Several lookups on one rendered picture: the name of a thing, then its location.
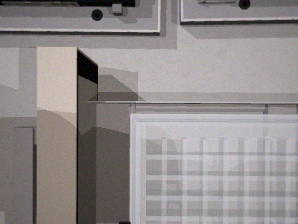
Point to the clear multi-well plate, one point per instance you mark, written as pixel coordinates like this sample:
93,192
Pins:
213,169

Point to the black well plate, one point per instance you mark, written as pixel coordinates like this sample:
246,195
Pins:
125,3

